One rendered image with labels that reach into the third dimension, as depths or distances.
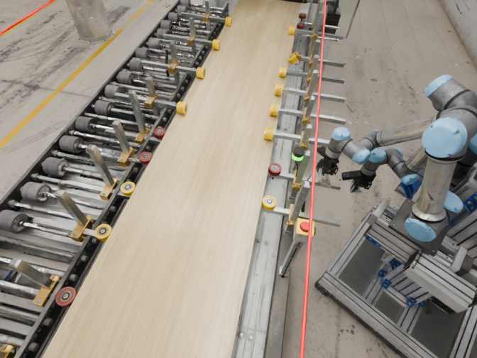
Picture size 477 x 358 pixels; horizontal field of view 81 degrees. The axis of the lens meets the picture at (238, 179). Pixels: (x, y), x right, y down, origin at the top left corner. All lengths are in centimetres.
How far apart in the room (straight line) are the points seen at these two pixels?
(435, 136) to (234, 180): 100
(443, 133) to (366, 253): 148
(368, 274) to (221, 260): 128
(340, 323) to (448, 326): 68
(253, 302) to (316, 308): 82
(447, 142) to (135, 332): 134
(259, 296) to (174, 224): 61
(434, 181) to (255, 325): 106
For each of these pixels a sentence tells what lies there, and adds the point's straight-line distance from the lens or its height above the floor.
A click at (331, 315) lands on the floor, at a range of 240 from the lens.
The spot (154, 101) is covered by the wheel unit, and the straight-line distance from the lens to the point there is 212.
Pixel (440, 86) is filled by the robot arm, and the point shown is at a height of 154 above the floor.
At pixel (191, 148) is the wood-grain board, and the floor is 90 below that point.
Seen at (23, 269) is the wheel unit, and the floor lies 106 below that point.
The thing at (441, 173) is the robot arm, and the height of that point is 148.
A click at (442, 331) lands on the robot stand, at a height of 21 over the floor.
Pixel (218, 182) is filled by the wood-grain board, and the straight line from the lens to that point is 164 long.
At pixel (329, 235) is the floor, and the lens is 263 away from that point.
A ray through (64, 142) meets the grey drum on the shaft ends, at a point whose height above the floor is 85.
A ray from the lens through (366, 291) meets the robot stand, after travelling 229.
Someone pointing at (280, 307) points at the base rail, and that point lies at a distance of 158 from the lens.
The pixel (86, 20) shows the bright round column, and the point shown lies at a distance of 512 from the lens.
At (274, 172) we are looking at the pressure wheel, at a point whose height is 91.
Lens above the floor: 222
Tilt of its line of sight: 52 degrees down
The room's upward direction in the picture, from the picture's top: 4 degrees clockwise
